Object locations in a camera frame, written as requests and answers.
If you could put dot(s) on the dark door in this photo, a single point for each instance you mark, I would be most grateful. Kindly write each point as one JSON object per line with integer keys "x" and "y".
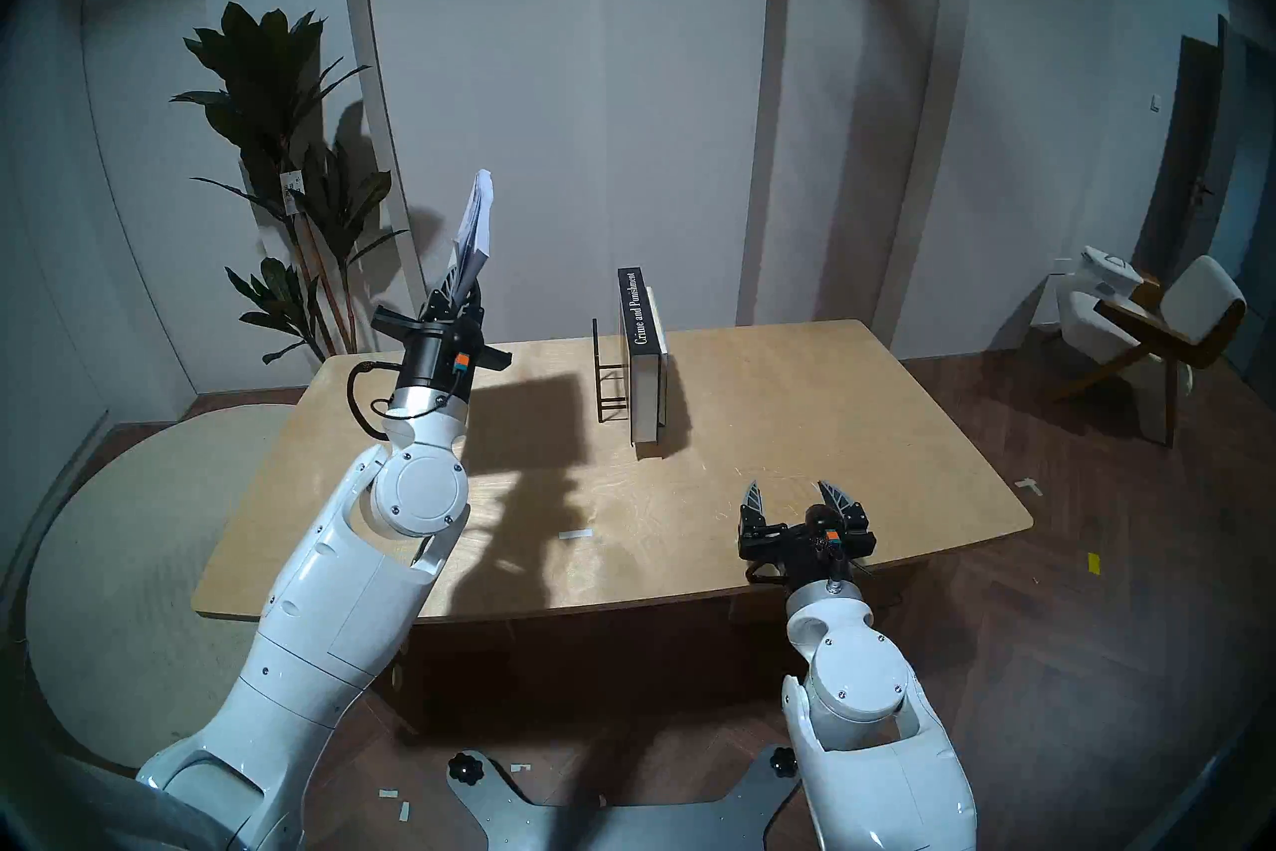
{"x": 1191, "y": 141}

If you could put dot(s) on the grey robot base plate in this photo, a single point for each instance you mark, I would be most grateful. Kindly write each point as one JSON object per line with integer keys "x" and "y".
{"x": 618, "y": 824}

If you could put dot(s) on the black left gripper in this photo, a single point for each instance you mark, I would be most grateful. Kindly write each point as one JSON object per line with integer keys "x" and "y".
{"x": 439, "y": 350}

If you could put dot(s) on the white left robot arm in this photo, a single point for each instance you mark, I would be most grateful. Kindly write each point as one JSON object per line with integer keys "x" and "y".
{"x": 339, "y": 600}

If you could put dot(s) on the white floor tape piece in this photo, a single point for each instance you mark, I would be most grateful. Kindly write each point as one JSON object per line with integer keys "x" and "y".
{"x": 1028, "y": 486}

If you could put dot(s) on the large white paperback book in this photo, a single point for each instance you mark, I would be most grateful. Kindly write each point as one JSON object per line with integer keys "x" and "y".
{"x": 477, "y": 221}

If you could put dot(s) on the black base knob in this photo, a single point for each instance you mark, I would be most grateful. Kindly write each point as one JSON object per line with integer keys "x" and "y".
{"x": 465, "y": 768}
{"x": 785, "y": 763}

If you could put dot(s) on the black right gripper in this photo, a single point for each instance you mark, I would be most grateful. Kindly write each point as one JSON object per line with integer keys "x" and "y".
{"x": 797, "y": 550}

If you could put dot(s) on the round beige rug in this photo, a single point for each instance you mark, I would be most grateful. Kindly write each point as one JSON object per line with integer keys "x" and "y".
{"x": 120, "y": 560}

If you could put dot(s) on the white plastic container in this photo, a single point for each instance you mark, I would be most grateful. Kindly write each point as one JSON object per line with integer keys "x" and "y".
{"x": 1112, "y": 271}

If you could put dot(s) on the white wooden armchair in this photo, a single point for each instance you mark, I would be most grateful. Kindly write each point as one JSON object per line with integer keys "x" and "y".
{"x": 1201, "y": 296}

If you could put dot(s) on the white plant tag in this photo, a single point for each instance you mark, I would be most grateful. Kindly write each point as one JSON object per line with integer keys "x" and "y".
{"x": 291, "y": 193}

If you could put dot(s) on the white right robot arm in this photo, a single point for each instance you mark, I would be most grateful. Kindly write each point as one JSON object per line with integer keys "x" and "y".
{"x": 857, "y": 689}

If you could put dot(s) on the thick black hardcover book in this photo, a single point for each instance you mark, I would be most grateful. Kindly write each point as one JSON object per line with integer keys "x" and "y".
{"x": 632, "y": 311}

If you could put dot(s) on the tall green potted plant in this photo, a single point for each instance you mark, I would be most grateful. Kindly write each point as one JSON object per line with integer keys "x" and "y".
{"x": 264, "y": 61}

